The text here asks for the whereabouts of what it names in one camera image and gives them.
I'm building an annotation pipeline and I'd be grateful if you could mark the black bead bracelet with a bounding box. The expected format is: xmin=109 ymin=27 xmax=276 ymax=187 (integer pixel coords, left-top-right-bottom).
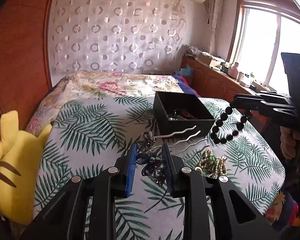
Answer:
xmin=210 ymin=106 xmax=253 ymax=145

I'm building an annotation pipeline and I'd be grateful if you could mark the dark butterfly hair comb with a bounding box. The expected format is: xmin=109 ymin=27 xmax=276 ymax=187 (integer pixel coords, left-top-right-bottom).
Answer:
xmin=136 ymin=131 xmax=165 ymax=186

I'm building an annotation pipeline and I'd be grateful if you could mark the silver wavy hair pin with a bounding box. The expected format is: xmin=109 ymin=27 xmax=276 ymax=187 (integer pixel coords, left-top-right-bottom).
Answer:
xmin=151 ymin=125 xmax=207 ymax=156

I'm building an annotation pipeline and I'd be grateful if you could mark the cream bead green stone necklace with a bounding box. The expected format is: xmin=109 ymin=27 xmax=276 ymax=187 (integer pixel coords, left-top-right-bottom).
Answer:
xmin=194 ymin=148 xmax=229 ymax=179

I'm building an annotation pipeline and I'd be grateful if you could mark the black jewelry box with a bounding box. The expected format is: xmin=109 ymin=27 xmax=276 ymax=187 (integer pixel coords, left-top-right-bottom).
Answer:
xmin=153 ymin=91 xmax=215 ymax=135

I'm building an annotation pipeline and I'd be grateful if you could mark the person's right hand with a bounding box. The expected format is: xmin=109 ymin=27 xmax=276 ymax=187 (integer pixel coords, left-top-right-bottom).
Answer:
xmin=280 ymin=126 xmax=300 ymax=159

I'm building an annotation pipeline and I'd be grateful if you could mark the pink bottle on cabinet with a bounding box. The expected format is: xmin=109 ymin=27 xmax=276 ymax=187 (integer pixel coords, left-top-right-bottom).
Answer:
xmin=228 ymin=62 xmax=239 ymax=80

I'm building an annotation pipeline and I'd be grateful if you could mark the wooden cabinet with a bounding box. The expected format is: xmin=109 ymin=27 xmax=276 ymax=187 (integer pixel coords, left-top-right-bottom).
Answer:
xmin=180 ymin=56 xmax=256 ymax=102

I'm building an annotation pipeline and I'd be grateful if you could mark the palm leaf print cloth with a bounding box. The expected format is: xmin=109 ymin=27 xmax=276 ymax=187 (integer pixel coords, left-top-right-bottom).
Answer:
xmin=33 ymin=96 xmax=285 ymax=239

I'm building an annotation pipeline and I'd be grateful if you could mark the window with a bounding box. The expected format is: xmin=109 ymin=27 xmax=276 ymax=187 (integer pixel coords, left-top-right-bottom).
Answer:
xmin=227 ymin=0 xmax=300 ymax=93

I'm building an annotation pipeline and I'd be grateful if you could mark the cardboard box on cabinet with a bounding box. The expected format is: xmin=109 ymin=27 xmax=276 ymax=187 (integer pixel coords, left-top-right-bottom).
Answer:
xmin=196 ymin=53 xmax=224 ymax=67

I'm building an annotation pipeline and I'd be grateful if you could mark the yellow plush cushion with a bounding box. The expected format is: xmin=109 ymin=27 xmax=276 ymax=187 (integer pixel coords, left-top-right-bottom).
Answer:
xmin=0 ymin=111 xmax=52 ymax=225

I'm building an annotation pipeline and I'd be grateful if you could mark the sheer circle pattern curtain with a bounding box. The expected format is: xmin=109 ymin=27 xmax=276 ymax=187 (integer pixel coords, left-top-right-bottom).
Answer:
xmin=48 ymin=0 xmax=186 ymax=75

